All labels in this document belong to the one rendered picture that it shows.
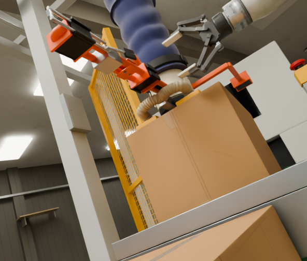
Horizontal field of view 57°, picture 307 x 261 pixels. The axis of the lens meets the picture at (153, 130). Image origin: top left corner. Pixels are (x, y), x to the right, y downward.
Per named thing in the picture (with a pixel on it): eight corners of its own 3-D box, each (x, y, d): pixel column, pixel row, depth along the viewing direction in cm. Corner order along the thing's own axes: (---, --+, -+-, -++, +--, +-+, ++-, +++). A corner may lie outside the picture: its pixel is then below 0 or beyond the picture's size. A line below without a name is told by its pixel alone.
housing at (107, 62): (107, 75, 86) (103, 64, 88) (124, 63, 84) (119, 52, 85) (92, 69, 80) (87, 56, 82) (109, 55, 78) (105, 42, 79)
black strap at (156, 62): (156, 96, 140) (153, 89, 142) (195, 70, 132) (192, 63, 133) (131, 84, 121) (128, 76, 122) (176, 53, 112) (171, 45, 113)
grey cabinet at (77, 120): (87, 133, 220) (77, 101, 230) (92, 130, 218) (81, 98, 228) (68, 130, 203) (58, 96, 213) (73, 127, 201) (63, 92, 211)
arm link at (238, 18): (248, 13, 79) (229, 26, 82) (254, 27, 87) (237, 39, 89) (234, -10, 82) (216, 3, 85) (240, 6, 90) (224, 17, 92)
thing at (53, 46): (74, 63, 76) (70, 48, 77) (94, 47, 73) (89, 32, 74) (50, 52, 68) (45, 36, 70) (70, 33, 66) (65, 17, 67)
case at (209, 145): (215, 217, 146) (184, 148, 159) (291, 186, 131) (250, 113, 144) (165, 242, 94) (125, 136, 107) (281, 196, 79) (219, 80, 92)
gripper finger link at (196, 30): (207, 30, 88) (208, 26, 88) (176, 29, 94) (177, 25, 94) (211, 35, 91) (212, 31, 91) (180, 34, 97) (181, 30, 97)
